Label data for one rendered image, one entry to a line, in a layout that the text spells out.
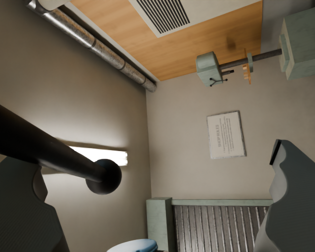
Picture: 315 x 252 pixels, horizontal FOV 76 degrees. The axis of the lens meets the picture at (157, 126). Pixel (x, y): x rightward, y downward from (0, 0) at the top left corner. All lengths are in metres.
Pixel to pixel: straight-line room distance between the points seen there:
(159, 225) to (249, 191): 1.28
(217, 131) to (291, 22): 1.50
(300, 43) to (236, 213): 2.04
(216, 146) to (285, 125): 0.89
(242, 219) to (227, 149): 0.90
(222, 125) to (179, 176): 0.98
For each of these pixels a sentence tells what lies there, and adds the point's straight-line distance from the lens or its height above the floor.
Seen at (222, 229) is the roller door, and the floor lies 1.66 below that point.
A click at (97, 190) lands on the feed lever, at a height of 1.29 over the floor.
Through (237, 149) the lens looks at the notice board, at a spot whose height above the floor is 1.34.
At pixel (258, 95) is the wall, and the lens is 3.11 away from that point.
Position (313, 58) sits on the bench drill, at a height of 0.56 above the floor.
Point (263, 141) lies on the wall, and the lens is 2.98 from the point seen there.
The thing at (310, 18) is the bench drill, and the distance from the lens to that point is 2.45.
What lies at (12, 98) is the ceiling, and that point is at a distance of 1.85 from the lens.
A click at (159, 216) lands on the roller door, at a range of 3.05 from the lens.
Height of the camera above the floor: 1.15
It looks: 24 degrees up
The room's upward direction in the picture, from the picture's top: 99 degrees counter-clockwise
